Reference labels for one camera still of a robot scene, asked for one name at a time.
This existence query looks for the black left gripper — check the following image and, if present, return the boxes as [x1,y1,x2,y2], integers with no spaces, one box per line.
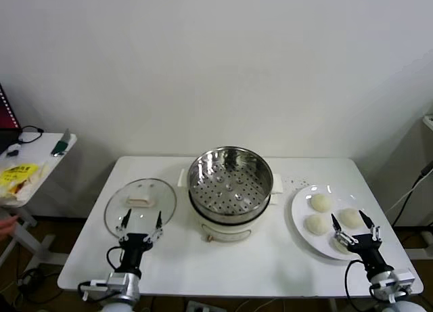
[116,208,164,274]

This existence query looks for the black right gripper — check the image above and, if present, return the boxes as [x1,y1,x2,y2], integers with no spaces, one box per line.
[331,210,395,277]

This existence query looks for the glass lid beige handle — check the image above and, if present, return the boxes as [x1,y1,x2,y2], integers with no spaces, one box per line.
[104,177,178,241]

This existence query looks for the white steamed baozi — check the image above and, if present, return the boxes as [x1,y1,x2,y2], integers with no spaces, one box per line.
[310,194,334,213]
[304,213,329,234]
[338,207,363,229]
[329,232,356,254]

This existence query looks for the stainless steel steamer basket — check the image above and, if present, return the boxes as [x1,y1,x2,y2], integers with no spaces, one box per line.
[177,145,285,225]

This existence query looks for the person hand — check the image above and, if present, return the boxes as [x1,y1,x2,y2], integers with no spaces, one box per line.
[0,215,20,241]

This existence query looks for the white round plate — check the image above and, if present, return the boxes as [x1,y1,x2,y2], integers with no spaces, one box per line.
[291,184,378,261]

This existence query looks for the scattered dark crumbs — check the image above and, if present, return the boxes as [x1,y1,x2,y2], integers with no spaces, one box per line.
[282,177,309,188]

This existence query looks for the white electric pot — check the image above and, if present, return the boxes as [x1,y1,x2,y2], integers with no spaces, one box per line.
[188,192,287,244]

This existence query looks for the white power strip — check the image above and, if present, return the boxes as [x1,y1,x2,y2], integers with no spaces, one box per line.
[187,300,217,312]

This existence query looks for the white side table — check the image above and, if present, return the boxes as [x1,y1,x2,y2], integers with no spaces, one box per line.
[0,131,78,265]

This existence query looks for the yellow printed plastic bag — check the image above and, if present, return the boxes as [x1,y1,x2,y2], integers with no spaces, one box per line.
[0,162,51,208]

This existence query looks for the black case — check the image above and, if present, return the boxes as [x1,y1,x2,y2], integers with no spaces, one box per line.
[0,128,23,150]

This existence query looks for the red black box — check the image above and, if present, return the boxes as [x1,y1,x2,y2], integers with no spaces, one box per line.
[0,83,23,130]

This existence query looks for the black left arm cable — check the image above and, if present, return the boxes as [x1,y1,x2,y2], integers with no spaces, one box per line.
[106,246,123,272]

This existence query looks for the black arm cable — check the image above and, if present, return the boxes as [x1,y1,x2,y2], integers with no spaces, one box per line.
[344,260,366,312]
[106,246,123,272]

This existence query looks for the thin black hanging cable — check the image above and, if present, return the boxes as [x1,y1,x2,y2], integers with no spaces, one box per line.
[392,179,422,228]

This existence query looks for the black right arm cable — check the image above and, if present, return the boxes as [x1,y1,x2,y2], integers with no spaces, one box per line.
[344,260,366,312]

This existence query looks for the white furniture base frame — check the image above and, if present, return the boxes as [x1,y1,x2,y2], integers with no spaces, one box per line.
[404,230,433,262]

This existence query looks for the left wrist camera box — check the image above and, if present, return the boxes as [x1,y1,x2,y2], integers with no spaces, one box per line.
[78,280,114,298]

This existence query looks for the white cable black plug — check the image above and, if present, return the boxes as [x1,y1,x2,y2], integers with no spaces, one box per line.
[385,165,433,215]

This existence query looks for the green handled scraper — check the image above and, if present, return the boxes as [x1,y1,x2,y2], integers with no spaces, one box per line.
[50,127,72,157]

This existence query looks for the black floor cable bundle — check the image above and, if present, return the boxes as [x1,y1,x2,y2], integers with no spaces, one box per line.
[15,266,64,294]

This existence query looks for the black looped cable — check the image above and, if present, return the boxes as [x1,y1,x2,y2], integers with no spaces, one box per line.
[18,125,44,144]

